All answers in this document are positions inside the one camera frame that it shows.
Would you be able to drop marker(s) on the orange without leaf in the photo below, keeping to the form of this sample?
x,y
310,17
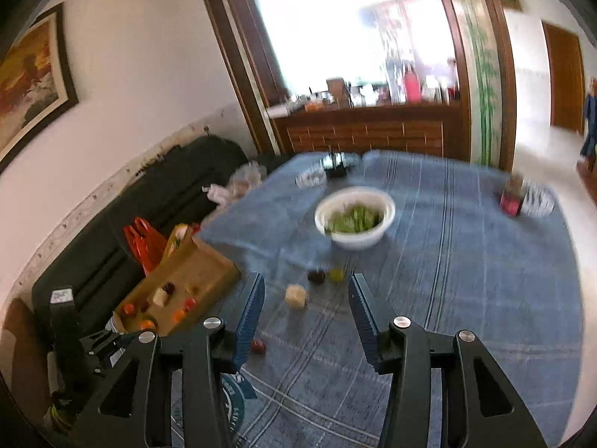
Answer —
x,y
148,323

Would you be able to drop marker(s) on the large red tomato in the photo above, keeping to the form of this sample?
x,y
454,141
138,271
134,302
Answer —
x,y
189,303

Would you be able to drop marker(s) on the beige cake cube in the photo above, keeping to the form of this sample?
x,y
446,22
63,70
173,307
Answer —
x,y
296,296
160,296

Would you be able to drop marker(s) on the wooden sideboard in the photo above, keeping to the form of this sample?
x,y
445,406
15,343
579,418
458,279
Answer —
x,y
350,130

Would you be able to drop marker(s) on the pink thermos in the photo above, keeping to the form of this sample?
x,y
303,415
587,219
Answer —
x,y
412,84

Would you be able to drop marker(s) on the blue plaid tablecloth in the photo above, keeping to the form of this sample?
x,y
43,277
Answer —
x,y
466,289

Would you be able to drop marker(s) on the bright window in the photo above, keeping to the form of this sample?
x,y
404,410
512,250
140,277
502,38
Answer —
x,y
326,32

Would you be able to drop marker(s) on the wooden door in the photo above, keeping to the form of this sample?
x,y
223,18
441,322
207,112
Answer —
x,y
564,79

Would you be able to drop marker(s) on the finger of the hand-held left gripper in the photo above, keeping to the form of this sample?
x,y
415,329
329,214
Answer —
x,y
105,338

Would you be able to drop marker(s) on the brown box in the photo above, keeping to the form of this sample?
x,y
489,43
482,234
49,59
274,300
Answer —
x,y
337,89

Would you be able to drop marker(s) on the small jar on saucer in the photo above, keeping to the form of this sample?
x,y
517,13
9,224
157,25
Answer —
x,y
512,196

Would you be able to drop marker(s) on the yellow floral bag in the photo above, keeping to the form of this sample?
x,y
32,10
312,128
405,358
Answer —
x,y
179,238

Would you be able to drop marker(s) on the orange with green leaf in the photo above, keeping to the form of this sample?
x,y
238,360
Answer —
x,y
178,316

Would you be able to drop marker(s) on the clear plastic bag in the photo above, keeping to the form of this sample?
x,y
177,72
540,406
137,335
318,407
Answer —
x,y
249,177

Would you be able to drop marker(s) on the dark purple plum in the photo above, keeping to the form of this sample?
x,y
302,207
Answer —
x,y
317,275

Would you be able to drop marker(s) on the framed wall painting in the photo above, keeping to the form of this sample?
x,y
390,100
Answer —
x,y
28,88

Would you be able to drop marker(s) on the black jar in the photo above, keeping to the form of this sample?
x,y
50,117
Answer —
x,y
336,164

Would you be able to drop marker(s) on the green vegetables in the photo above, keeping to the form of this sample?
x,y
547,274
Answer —
x,y
354,218

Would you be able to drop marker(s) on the red plastic bag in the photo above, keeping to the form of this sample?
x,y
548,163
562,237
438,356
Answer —
x,y
144,247

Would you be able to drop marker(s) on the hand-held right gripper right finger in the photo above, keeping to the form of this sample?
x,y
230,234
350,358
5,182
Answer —
x,y
361,317

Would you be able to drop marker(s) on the dark green sofa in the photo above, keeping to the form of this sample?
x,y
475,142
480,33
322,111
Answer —
x,y
116,224

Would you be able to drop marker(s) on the small red tomato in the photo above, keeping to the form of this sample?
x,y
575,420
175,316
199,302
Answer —
x,y
129,309

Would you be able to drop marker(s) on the shallow cardboard box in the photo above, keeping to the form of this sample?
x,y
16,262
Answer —
x,y
205,266

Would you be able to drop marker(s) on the white bowl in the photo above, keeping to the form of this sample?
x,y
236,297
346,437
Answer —
x,y
359,238

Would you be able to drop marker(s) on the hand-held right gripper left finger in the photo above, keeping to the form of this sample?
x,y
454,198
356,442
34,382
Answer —
x,y
247,317

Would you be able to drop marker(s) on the small green fruit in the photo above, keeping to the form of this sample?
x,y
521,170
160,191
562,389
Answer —
x,y
336,274

